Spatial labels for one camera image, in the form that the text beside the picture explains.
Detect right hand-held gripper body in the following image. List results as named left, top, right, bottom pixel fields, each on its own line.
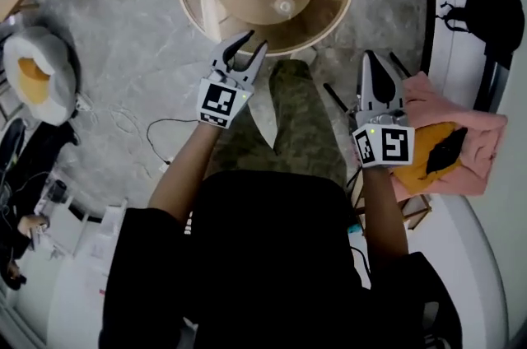
left=352, top=49, right=416, bottom=169

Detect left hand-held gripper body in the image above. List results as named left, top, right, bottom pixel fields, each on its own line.
left=196, top=41, right=257, bottom=130

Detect small clear container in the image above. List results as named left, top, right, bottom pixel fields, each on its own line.
left=273, top=0, right=297, bottom=16

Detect person's right forearm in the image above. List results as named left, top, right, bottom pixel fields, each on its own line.
left=359, top=163, right=409, bottom=263

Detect person's left forearm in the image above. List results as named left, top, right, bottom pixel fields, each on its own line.
left=147, top=119, right=224, bottom=221

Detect orange cloth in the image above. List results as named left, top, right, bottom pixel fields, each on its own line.
left=389, top=122, right=465, bottom=192

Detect small black cloth item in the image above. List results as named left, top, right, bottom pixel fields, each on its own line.
left=425, top=127, right=469, bottom=176

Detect person's camouflage trousers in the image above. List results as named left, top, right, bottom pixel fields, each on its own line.
left=210, top=58, right=349, bottom=189

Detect pink cloth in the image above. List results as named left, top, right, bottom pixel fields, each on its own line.
left=389, top=70, right=509, bottom=201

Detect black backpack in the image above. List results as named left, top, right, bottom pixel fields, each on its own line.
left=439, top=0, right=527, bottom=69

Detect person's black shirt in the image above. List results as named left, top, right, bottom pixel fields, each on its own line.
left=97, top=169, right=464, bottom=349

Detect fried egg shaped cushion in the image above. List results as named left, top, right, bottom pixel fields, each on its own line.
left=2, top=26, right=80, bottom=127

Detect black cable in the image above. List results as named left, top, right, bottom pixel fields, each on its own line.
left=146, top=117, right=199, bottom=166

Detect white cable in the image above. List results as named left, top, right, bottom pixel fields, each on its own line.
left=76, top=91, right=154, bottom=179

